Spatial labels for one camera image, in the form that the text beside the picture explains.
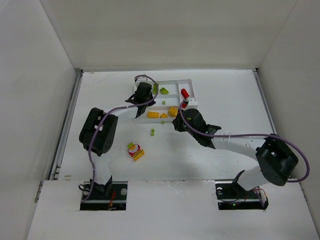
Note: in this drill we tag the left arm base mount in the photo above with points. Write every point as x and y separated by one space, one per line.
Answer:
109 197

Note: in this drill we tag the green lego beside flower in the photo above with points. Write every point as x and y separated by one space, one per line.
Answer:
130 145

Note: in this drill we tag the right aluminium rail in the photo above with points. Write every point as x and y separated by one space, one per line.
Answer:
259 86

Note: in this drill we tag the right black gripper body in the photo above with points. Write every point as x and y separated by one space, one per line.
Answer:
177 124

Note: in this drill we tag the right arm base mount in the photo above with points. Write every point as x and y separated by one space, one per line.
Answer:
231 196

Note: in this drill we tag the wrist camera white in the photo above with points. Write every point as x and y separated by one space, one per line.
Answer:
141 79
191 103

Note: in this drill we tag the small yellow lego brick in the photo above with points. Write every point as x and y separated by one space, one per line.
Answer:
163 115

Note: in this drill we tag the red white flower lego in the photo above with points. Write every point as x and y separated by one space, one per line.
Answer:
133 149

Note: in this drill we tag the green sloped lego brick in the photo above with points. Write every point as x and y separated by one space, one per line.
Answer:
164 91

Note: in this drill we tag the left aluminium rail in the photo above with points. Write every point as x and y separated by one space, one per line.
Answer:
64 133

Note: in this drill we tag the white divided sorting tray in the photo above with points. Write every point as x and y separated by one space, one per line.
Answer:
173 99

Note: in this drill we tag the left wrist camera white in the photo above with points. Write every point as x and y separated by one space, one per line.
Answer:
141 79

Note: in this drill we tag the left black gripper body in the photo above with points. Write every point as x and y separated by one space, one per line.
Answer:
141 107

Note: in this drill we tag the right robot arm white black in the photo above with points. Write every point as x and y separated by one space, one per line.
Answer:
276 161

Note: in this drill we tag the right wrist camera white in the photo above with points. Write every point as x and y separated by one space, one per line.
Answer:
191 103

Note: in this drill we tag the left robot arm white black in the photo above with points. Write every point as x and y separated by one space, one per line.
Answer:
98 132

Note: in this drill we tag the yellow lego brick large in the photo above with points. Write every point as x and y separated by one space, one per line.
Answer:
173 112

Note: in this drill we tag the red sloped lego brick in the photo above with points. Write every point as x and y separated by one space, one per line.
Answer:
184 105

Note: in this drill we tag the aluminium rail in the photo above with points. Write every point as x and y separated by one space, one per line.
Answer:
259 86
64 133

